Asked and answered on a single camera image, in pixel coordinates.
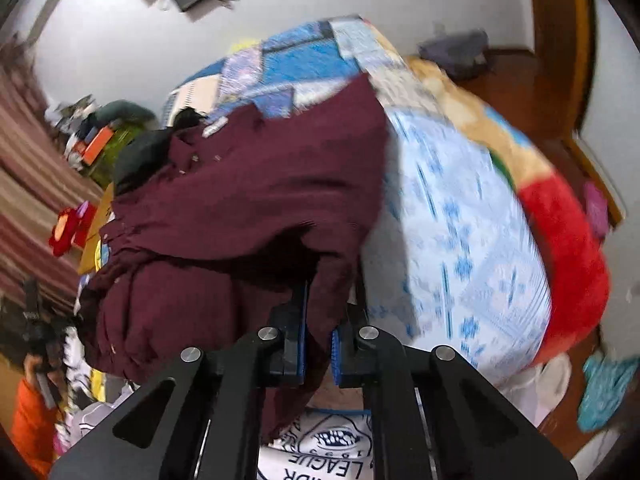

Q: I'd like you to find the teal cloth on floor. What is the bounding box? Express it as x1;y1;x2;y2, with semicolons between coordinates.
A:
577;351;639;434

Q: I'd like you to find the orange box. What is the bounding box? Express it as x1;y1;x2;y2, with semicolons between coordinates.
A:
81;126;114;166

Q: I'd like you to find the orange sleeve forearm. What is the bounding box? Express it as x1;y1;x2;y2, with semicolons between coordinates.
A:
11;378;58;479

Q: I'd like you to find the wooden door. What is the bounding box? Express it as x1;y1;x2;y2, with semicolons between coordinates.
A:
532;0;597;138

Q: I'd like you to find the blue patchwork bed quilt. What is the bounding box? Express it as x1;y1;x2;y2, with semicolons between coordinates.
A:
160;16;551;383

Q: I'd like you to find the white printed t-shirt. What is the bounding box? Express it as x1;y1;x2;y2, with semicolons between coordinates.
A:
256;408;374;480

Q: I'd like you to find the maroon button-up shirt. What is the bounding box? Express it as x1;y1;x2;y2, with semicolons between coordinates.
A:
77;75;388;441

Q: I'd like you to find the striped pink curtain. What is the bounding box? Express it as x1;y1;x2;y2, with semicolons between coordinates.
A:
0;37;102;314

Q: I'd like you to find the red fleece blanket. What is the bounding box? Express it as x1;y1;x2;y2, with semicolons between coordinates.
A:
516;172;610;364

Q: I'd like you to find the grey pillow on pile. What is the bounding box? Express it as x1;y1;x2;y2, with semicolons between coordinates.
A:
94;100;155;128

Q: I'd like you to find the person's left hand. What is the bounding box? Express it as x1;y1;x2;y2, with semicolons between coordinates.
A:
22;352;64;401

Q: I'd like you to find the wooden folding table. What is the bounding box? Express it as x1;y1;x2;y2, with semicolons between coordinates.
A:
77;183;114;275

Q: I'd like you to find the black jacket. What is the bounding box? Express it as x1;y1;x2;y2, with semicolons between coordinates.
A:
113;107;205;196

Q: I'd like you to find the grey backpack on floor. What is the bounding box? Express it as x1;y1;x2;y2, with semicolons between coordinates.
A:
418;29;488;79

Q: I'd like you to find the green patterned storage bag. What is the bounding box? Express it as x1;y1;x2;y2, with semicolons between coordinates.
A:
87;124;143;190

